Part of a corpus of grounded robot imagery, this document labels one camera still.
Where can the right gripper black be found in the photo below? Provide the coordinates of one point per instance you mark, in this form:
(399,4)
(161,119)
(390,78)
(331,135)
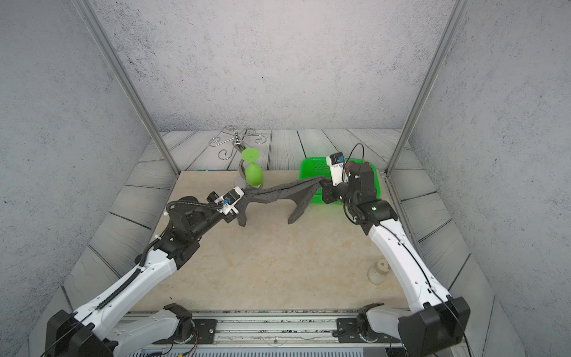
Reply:
(329,190)

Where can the grey polka dot skirt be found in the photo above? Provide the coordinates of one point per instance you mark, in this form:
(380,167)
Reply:
(300,192)

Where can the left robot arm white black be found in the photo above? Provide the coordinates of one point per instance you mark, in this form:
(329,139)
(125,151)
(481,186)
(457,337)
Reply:
(160,259)

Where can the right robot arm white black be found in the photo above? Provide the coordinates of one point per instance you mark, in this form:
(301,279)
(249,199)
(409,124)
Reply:
(434,320)

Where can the red dotted rolled skirt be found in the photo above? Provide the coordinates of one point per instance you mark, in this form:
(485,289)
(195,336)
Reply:
(348,165)

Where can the green plastic basket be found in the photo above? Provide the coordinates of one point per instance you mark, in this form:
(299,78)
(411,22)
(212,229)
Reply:
(317,166)

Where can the green plastic wine glass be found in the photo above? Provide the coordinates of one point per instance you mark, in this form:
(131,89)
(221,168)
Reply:
(253,172)

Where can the small translucent plastic bottle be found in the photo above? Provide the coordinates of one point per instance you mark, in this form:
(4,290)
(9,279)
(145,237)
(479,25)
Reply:
(378,272)

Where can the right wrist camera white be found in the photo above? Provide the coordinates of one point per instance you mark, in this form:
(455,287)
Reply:
(336,164)

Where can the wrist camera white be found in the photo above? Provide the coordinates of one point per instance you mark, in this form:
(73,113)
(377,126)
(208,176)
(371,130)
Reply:
(336,164)
(229,201)

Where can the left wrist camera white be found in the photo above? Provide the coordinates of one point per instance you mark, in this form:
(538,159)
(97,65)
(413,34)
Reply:
(229,201)

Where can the silver wire glass rack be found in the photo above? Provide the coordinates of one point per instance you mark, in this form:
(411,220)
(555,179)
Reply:
(233,142)

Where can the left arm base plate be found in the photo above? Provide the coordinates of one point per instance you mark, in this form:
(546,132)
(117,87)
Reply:
(195,332)

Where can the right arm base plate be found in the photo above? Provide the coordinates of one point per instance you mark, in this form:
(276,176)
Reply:
(351,330)

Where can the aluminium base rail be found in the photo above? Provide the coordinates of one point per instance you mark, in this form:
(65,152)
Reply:
(235,329)

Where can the right aluminium frame post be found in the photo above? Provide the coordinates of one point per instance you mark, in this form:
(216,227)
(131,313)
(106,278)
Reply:
(442,49)

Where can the aluminium frame post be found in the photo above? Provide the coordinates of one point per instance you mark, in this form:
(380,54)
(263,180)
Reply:
(101,39)
(442,49)

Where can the left aluminium frame post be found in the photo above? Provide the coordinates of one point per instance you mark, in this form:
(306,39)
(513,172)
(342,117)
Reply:
(101,39)

